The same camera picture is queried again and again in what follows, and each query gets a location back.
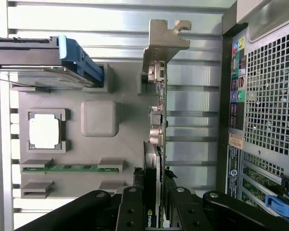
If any hard disk with blue caddy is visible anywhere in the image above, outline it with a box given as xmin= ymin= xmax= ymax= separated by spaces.
xmin=0 ymin=35 xmax=104 ymax=89

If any silver CPU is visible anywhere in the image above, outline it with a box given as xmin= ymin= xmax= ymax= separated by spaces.
xmin=29 ymin=113 xmax=63 ymax=149

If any black open PC case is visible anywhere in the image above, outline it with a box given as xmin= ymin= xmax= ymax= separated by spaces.
xmin=216 ymin=0 xmax=289 ymax=231

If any grey parts rack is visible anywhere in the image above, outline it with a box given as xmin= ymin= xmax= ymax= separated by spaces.
xmin=9 ymin=61 xmax=159 ymax=200

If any green RAM stick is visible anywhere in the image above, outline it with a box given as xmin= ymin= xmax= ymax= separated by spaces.
xmin=21 ymin=164 xmax=118 ymax=173

